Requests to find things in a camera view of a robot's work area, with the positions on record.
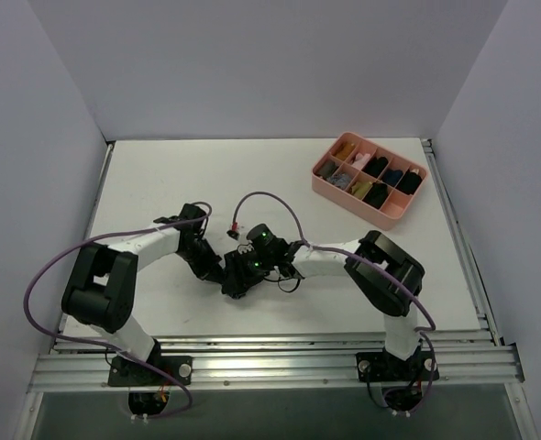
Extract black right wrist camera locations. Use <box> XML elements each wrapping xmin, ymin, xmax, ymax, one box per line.
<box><xmin>247</xmin><ymin>223</ymin><xmax>287</xmax><ymax>258</ymax></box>

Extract pink white rolled garment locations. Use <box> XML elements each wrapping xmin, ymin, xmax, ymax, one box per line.
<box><xmin>351</xmin><ymin>153</ymin><xmax>371</xmax><ymax>170</ymax></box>

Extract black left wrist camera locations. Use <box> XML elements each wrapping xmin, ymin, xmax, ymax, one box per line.
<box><xmin>153</xmin><ymin>203</ymin><xmax>206</xmax><ymax>229</ymax></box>

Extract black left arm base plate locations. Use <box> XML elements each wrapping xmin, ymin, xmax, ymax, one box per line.
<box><xmin>107</xmin><ymin>352</ymin><xmax>193</xmax><ymax>387</ymax></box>

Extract olive green rolled garment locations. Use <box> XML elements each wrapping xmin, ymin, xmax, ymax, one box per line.
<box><xmin>350</xmin><ymin>181</ymin><xmax>372</xmax><ymax>199</ymax></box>

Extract mustard yellow rolled garment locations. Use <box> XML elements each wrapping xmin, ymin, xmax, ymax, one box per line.
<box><xmin>334</xmin><ymin>142</ymin><xmax>356</xmax><ymax>161</ymax></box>

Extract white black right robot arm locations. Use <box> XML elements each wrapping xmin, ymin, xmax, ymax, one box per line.
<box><xmin>221</xmin><ymin>224</ymin><xmax>425</xmax><ymax>379</ymax></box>

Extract grey patterned rolled garment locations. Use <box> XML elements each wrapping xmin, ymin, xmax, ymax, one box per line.
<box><xmin>327</xmin><ymin>172</ymin><xmax>353</xmax><ymax>191</ymax></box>

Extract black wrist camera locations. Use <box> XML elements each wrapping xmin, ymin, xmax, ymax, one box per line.
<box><xmin>153</xmin><ymin>203</ymin><xmax>206</xmax><ymax>229</ymax></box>
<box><xmin>247</xmin><ymin>223</ymin><xmax>287</xmax><ymax>258</ymax></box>

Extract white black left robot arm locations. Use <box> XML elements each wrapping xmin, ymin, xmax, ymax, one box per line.
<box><xmin>61</xmin><ymin>225</ymin><xmax>224</xmax><ymax>384</ymax></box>

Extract navy white striped underwear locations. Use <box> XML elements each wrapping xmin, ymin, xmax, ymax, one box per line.
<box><xmin>227</xmin><ymin>291</ymin><xmax>246</xmax><ymax>300</ymax></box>

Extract dark grey rolled garment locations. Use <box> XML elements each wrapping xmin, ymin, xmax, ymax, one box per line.
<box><xmin>316</xmin><ymin>159</ymin><xmax>338</xmax><ymax>180</ymax></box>

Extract pink divided organizer tray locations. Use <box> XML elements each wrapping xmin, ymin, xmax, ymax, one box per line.
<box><xmin>312</xmin><ymin>132</ymin><xmax>428</xmax><ymax>230</ymax></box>

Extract dark blue rolled garment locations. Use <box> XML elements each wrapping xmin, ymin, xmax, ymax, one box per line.
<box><xmin>381</xmin><ymin>169</ymin><xmax>404</xmax><ymax>187</ymax></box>

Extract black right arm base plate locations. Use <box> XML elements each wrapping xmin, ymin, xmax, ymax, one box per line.
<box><xmin>355</xmin><ymin>348</ymin><xmax>439</xmax><ymax>383</ymax></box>

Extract black rolled garment front row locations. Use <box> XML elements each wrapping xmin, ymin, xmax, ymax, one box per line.
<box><xmin>363</xmin><ymin>182</ymin><xmax>389</xmax><ymax>209</ymax></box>

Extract black rolled garment with tag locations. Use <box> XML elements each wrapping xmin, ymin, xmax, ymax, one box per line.
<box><xmin>396</xmin><ymin>169</ymin><xmax>423</xmax><ymax>195</ymax></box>

